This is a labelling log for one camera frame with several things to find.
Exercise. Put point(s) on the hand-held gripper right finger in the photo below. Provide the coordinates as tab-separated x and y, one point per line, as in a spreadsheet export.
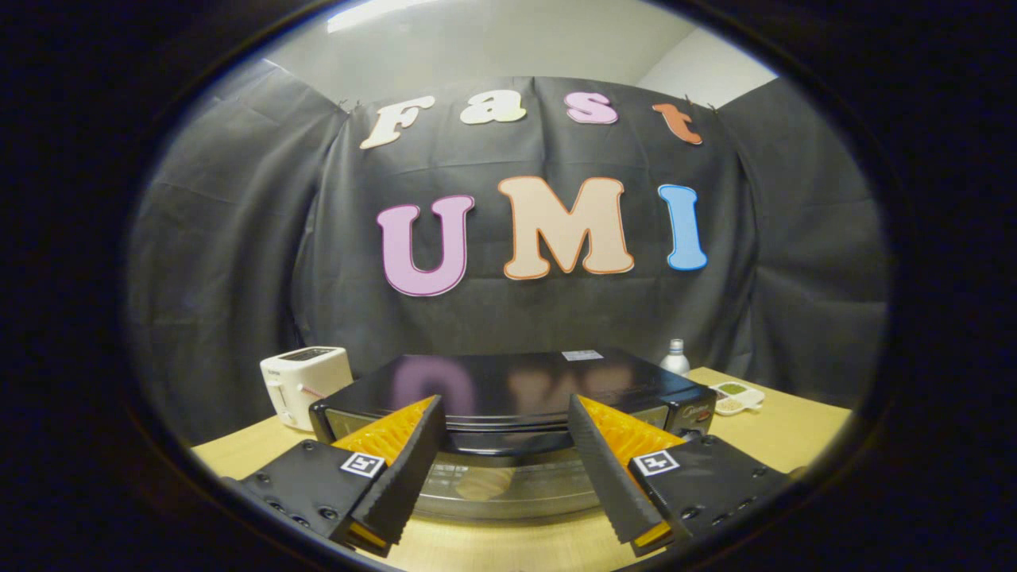
608	469

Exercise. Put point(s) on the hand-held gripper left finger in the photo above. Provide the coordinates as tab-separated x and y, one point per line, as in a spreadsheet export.
413	469

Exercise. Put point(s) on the white toaster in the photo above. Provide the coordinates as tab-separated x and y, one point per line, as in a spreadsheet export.
306	385

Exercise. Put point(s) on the striped bread roll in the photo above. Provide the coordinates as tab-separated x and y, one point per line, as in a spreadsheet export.
486	485

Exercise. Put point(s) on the small silver bottle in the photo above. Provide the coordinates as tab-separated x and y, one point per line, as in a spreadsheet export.
675	361

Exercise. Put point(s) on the white divided condiment dish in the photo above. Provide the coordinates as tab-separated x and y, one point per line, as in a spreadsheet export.
737	397

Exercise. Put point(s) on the black toaster oven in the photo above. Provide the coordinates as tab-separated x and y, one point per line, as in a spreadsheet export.
508	397

